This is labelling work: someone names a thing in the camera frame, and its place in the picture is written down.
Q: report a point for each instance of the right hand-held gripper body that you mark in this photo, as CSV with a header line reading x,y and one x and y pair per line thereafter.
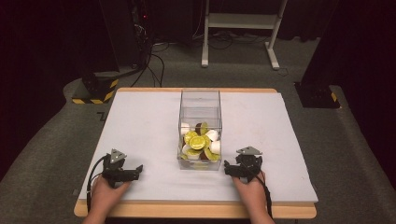
x,y
249,163

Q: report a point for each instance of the person's left hand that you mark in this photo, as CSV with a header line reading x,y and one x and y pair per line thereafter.
x,y
104,194

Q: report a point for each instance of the person's right hand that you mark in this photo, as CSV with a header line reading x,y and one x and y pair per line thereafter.
x,y
252,191

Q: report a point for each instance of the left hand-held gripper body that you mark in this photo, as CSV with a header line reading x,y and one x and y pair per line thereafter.
x,y
113,165

